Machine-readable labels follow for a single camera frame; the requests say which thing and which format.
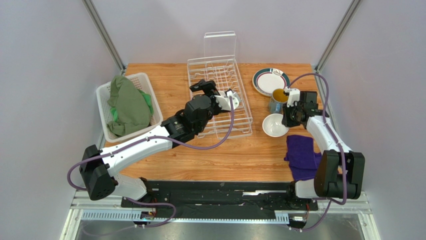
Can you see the white wire dish rack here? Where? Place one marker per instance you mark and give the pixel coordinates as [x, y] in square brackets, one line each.
[219, 65]

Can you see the purple cloth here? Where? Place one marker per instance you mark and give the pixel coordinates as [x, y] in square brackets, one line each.
[303, 160]

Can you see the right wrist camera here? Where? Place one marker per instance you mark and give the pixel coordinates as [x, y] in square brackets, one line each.
[293, 96]

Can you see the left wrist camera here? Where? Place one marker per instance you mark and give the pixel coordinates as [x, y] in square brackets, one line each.
[227, 100]

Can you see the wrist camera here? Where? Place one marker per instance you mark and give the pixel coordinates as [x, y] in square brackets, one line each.
[227, 100]
[293, 96]

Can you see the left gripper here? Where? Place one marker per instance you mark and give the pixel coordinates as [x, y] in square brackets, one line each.
[209, 89]

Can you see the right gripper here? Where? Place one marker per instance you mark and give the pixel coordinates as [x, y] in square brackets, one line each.
[292, 115]

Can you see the green cloth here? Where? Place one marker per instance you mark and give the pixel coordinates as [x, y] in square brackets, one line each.
[131, 108]

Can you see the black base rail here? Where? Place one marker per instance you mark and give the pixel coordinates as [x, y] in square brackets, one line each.
[225, 200]

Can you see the blue butterfly mug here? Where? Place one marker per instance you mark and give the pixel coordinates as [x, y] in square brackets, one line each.
[277, 101]

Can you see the beige plate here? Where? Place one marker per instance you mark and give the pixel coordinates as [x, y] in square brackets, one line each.
[266, 80]

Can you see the white flower-shaped bowl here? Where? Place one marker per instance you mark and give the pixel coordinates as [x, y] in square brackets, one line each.
[273, 127]

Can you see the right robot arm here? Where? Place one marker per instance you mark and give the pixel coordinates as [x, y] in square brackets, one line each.
[339, 176]

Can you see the white plastic basket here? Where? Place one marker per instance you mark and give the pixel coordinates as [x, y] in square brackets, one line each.
[142, 82]

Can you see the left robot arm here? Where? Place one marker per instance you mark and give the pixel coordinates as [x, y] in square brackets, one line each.
[100, 168]

